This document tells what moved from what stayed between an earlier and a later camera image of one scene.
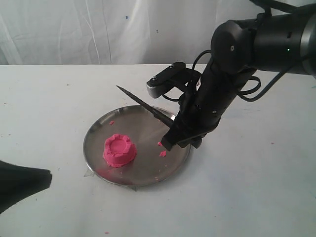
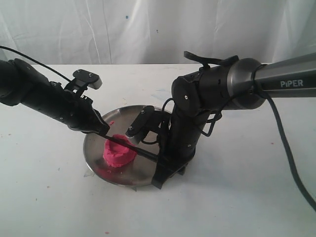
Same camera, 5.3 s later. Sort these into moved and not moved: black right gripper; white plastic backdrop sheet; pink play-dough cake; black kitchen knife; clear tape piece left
Moved: black kitchen knife; black right gripper
Not moved: pink play-dough cake; clear tape piece left; white plastic backdrop sheet
